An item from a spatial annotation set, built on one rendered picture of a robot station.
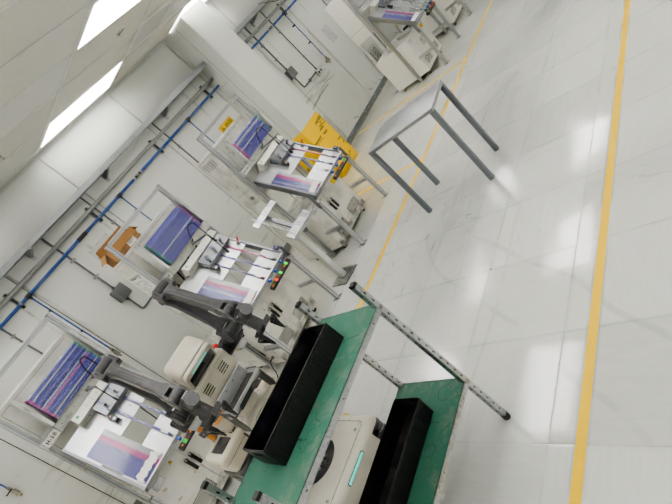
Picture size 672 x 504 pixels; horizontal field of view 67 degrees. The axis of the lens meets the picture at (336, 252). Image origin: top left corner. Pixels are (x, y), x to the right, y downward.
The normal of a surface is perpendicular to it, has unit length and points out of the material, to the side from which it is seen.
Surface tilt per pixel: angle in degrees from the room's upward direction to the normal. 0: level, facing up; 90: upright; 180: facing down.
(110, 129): 90
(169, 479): 90
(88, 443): 47
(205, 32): 90
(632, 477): 0
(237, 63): 90
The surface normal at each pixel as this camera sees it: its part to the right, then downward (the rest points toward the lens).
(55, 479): 0.60, -0.27
